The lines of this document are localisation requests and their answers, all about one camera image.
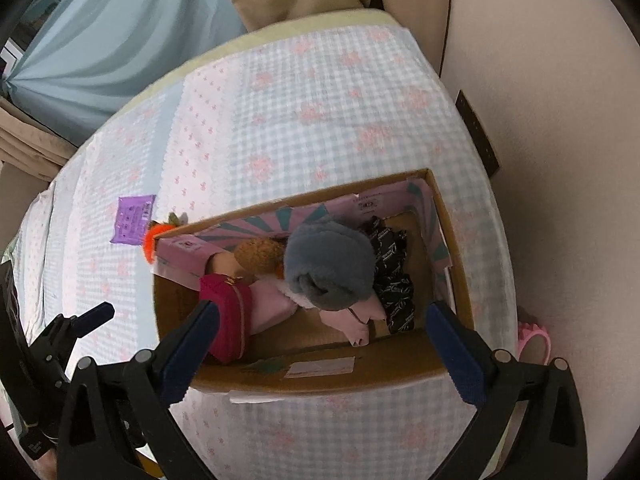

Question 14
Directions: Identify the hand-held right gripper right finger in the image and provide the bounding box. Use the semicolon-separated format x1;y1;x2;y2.
425;300;588;480

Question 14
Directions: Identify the orange fluffy pompom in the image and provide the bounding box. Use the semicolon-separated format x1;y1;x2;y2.
142;212;188;263

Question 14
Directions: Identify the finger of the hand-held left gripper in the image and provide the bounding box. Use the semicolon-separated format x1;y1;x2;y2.
47;302;116;356

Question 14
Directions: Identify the dark brown wall strip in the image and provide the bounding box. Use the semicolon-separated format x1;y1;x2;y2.
455;90;501;177

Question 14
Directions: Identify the purple flat packet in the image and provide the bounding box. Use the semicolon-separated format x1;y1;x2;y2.
111;195;157;246

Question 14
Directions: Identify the cardboard box with pink lining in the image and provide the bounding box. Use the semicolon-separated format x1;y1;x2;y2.
150;167;473;396

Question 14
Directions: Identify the magenta fabric pouch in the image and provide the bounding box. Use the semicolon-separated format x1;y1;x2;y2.
199;274;253;365

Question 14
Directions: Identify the light pink plush piece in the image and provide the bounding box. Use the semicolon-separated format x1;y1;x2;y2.
250;280;297;333

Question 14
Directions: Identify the grey plush hat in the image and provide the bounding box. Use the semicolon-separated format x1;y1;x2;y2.
283;220;378;311

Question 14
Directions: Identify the pink ribbed ring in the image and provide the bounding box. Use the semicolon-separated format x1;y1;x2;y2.
517;320;552;366

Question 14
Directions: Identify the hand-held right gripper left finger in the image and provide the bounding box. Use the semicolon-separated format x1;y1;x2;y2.
57;299;223;480

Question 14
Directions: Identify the brown plush piece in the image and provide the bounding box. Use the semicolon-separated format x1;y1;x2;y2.
234;238;286;273

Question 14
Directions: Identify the light blue hanging cloth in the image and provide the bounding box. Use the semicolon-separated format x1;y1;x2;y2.
0;0;248;148

